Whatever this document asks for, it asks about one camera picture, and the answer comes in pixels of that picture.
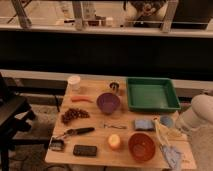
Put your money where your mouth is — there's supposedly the bunch of dark grapes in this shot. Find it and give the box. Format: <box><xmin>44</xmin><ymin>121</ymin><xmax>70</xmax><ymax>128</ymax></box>
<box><xmin>61</xmin><ymin>108</ymin><xmax>90</xmax><ymax>125</ymax></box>

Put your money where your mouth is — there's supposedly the black chair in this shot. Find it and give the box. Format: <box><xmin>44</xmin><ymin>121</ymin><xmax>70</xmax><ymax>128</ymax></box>
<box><xmin>0</xmin><ymin>73</ymin><xmax>35</xmax><ymax>171</ymax></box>

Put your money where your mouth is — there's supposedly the small black metal clip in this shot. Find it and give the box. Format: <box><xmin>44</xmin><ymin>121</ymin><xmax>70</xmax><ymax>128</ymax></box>
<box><xmin>49</xmin><ymin>139</ymin><xmax>64</xmax><ymax>151</ymax></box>

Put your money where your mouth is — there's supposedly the blue plastic cup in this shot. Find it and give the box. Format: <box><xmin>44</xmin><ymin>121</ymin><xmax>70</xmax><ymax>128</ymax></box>
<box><xmin>160</xmin><ymin>116</ymin><xmax>174</xmax><ymax>128</ymax></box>

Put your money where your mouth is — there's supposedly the purple bowl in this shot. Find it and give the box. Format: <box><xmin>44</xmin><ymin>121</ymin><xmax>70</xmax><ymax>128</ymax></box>
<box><xmin>96</xmin><ymin>93</ymin><xmax>120</xmax><ymax>114</ymax></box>

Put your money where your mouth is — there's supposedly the black rectangular block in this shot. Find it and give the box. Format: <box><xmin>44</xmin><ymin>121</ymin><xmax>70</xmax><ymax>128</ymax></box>
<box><xmin>73</xmin><ymin>145</ymin><xmax>97</xmax><ymax>157</ymax></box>

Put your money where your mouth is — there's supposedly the blue sponge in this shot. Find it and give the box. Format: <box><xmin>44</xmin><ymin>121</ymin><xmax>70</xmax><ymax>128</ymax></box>
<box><xmin>134</xmin><ymin>119</ymin><xmax>154</xmax><ymax>131</ymax></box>

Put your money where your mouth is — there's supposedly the green plastic tray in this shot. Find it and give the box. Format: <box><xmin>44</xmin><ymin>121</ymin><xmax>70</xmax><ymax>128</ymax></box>
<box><xmin>126</xmin><ymin>77</ymin><xmax>180</xmax><ymax>113</ymax></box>

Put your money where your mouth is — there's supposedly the clear plastic cup white lid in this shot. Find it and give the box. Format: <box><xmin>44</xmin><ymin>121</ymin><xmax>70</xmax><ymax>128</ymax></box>
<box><xmin>68</xmin><ymin>75</ymin><xmax>81</xmax><ymax>91</ymax></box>

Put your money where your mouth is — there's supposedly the orange bowl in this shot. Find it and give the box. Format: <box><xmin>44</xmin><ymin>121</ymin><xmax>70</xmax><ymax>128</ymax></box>
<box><xmin>128</xmin><ymin>133</ymin><xmax>156</xmax><ymax>163</ymax></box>

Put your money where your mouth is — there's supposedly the blue grey cloth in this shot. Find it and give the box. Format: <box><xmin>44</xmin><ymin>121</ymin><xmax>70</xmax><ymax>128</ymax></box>
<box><xmin>161</xmin><ymin>145</ymin><xmax>182</xmax><ymax>171</ymax></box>

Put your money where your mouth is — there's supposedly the orange carrot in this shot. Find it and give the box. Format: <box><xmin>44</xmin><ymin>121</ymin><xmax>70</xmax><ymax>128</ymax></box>
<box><xmin>71</xmin><ymin>96</ymin><xmax>93</xmax><ymax>103</ymax></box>

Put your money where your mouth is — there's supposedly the yellow apple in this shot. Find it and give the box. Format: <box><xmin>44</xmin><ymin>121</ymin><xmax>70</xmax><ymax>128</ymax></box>
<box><xmin>108</xmin><ymin>134</ymin><xmax>121</xmax><ymax>150</ymax></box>

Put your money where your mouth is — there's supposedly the small metal can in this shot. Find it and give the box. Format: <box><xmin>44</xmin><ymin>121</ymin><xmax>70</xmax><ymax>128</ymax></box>
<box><xmin>109</xmin><ymin>82</ymin><xmax>119</xmax><ymax>93</ymax></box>

